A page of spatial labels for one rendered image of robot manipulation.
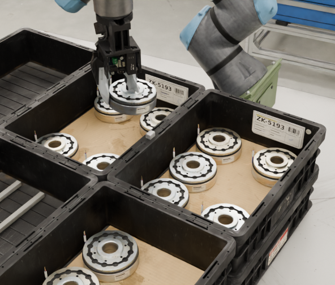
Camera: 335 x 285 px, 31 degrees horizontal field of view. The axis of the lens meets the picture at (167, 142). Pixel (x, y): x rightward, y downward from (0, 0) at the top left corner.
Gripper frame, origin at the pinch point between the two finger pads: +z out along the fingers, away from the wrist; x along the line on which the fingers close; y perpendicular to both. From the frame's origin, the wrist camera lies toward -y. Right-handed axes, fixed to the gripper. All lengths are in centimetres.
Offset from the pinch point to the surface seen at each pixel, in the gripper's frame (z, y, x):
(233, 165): 16.2, 12.3, 22.5
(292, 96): 29, -26, 60
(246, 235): 7.1, 41.0, 11.5
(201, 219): 6.1, 35.4, 5.2
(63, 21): 99, -251, 27
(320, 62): 86, -127, 137
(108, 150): 16.2, -2.5, -2.4
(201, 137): 13.4, 3.5, 18.2
